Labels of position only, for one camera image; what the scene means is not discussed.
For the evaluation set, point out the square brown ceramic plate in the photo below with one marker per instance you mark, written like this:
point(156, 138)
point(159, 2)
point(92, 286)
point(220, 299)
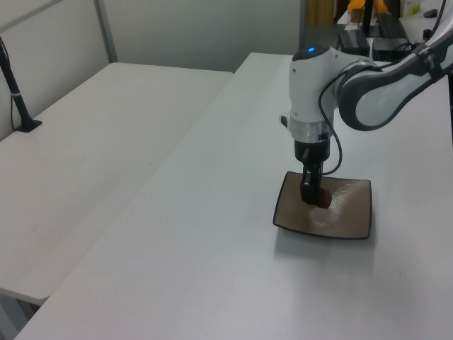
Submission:
point(354, 216)

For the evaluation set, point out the black computer mouse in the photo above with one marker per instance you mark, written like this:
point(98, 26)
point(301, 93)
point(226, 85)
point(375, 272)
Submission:
point(431, 13)

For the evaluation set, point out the wooden panel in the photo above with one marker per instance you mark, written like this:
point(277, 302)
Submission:
point(319, 11)

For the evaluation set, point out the orange object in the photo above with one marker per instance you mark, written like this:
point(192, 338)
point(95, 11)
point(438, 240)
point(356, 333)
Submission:
point(355, 4)

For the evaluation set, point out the black electronics box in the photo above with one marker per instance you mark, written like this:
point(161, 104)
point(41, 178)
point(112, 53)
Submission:
point(389, 47)

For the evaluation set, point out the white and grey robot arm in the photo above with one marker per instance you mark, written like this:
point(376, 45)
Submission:
point(308, 88)

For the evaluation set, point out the green and white box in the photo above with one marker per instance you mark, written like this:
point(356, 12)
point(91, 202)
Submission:
point(412, 7)

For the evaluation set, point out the grey metal door post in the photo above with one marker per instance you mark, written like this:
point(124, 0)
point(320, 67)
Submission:
point(302, 25)

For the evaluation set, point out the black power supply box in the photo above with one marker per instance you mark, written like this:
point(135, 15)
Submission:
point(354, 42)

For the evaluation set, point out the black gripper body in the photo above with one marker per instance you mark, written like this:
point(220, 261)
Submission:
point(313, 151)

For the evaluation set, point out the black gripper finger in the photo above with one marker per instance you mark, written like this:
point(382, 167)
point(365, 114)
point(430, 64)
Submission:
point(308, 191)
point(320, 175)

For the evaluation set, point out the black monitor stand pole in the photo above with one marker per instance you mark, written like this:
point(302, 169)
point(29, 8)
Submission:
point(368, 17)

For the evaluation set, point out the grey table leg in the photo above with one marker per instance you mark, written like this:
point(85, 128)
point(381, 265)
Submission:
point(10, 318)

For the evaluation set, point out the black keyboard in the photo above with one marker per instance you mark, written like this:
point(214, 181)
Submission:
point(391, 25)

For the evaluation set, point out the small round brown food item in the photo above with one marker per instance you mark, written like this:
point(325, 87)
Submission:
point(325, 199)

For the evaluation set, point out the grey partition frame post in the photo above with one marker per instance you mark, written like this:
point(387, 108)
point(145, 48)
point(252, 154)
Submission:
point(106, 32)

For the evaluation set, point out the black camera stand pole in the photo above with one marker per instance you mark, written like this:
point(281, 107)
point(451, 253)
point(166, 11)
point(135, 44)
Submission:
point(18, 103)

